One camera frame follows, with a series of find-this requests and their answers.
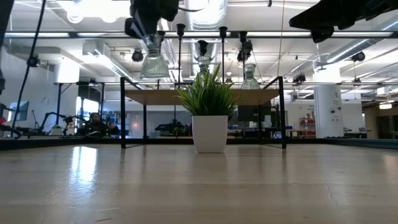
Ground wooden shelf riser black frame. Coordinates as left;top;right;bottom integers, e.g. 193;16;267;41
119;76;287;149

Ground green artificial plant white pot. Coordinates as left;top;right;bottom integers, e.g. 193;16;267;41
175;64;241;154

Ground background robot arms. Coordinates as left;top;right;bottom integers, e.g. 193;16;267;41
30;110;91;137

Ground background computer monitor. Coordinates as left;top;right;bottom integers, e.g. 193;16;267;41
7;100;30;123

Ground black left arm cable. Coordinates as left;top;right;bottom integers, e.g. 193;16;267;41
11;0;48;138

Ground person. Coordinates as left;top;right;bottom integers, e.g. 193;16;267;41
82;111;119;137

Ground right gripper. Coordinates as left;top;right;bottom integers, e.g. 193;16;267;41
289;0;368;44

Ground black metal rig frame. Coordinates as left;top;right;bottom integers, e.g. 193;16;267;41
0;30;398;152

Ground white round column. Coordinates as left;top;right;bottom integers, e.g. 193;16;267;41
313;84;345;139

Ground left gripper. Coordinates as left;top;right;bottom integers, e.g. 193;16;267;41
124;0;180;40

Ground silver ventilation duct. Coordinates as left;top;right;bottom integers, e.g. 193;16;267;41
185;0;228;66

